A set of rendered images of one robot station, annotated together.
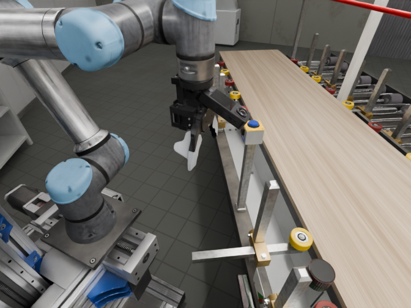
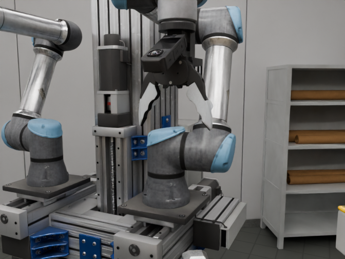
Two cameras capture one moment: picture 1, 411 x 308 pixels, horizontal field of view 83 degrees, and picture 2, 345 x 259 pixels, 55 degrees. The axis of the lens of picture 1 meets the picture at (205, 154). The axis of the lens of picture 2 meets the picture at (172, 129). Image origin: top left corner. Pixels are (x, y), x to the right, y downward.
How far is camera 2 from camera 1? 0.84 m
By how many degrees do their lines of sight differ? 85
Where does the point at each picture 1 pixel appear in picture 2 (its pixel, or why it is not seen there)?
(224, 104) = (157, 45)
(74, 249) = (138, 197)
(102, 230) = (150, 197)
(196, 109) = not seen: hidden behind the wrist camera
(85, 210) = (150, 163)
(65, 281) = (123, 220)
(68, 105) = (208, 85)
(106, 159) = (195, 140)
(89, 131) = not seen: hidden behind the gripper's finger
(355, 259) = not seen: outside the picture
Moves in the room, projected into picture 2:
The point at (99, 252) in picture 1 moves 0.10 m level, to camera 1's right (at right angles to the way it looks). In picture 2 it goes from (131, 206) to (127, 220)
